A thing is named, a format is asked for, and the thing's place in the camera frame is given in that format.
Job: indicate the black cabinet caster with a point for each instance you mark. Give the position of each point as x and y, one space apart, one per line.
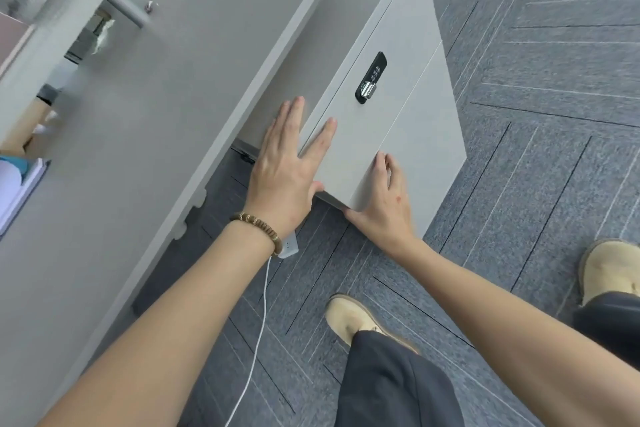
246 154

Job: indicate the white power strip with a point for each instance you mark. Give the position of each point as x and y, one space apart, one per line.
289 246

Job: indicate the black combination lock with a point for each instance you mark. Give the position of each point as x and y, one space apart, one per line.
370 79

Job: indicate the beige left shoe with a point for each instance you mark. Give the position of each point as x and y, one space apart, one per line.
350 316

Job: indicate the person's left forearm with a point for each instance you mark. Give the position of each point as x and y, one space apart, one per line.
165 331

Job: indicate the stack of white papers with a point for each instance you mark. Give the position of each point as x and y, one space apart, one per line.
17 191

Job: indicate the person's left thumb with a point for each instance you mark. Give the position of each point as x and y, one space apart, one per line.
316 189

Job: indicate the dark grey trousers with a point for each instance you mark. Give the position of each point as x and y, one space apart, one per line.
390 381

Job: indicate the person's right hand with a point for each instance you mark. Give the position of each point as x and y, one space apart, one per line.
387 216

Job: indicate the beige right shoe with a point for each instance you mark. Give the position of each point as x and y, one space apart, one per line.
610 266

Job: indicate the grey metal bar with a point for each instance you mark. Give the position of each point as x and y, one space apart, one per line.
127 10

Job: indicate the grey drawer cabinet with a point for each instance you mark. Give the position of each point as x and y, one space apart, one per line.
400 91

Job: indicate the person's left hand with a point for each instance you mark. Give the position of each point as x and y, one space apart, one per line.
277 181

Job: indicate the beige shoe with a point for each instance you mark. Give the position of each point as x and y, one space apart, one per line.
610 266
350 316

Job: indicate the person's right forearm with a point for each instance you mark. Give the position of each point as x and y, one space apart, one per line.
515 321

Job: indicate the person's right thumb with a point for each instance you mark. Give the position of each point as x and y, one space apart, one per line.
356 211

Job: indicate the person's left middle finger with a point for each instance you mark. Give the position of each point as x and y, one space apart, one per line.
296 119

